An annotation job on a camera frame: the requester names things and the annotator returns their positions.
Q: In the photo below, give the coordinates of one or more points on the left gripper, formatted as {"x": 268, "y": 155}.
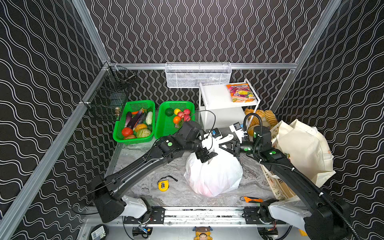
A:
{"x": 202, "y": 154}

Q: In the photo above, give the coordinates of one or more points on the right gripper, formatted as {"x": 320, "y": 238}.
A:
{"x": 235, "y": 145}

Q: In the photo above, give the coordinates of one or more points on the white plastic grocery bag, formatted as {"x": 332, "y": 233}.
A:
{"x": 219, "y": 175}

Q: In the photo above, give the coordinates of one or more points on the red apple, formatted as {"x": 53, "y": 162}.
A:
{"x": 187, "y": 118}

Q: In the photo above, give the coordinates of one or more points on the cream canvas tote bag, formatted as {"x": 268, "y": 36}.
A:
{"x": 306, "y": 148}

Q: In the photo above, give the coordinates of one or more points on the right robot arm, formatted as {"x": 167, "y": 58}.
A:
{"x": 323, "y": 218}

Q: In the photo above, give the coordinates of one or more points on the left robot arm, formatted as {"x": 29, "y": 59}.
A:
{"x": 108, "y": 192}

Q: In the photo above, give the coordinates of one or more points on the white bread tray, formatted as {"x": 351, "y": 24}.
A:
{"x": 269, "y": 121}

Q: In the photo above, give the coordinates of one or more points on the orange fruit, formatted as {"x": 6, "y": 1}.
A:
{"x": 176, "y": 119}

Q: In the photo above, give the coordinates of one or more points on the yellow tape measure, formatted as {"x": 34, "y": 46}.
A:
{"x": 163, "y": 183}

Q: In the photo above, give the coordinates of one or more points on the right green basket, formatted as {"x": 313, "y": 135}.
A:
{"x": 164, "y": 123}

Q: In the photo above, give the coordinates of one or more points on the green basket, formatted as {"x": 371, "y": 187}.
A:
{"x": 142, "y": 122}
{"x": 164, "y": 123}

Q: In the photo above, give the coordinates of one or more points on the white two-tier shelf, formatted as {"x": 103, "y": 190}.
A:
{"x": 217, "y": 109}

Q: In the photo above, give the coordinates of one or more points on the orange snack bag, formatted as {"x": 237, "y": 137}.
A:
{"x": 241, "y": 93}

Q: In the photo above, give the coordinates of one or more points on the orange utility knife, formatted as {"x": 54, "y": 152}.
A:
{"x": 251, "y": 199}

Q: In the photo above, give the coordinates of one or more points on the yellow lemon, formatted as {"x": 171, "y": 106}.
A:
{"x": 177, "y": 111}

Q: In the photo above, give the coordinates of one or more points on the cartoon figure toy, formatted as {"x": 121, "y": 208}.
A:
{"x": 203, "y": 233}

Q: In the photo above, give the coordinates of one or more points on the red tomato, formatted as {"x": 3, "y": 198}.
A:
{"x": 127, "y": 132}

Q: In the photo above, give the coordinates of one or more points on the purple eggplant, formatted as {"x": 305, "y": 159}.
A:
{"x": 128, "y": 118}

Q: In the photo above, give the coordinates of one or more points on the left green basket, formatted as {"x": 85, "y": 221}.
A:
{"x": 142, "y": 122}

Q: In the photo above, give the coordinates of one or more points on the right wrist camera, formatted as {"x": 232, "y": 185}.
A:
{"x": 237, "y": 129}

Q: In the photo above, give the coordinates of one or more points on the metal base rail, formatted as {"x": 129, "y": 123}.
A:
{"x": 208, "y": 216}

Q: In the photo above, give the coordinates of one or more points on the white wire basket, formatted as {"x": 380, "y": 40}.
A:
{"x": 194, "y": 74}

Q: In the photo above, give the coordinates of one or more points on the black wire basket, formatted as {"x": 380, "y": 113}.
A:
{"x": 108, "y": 101}

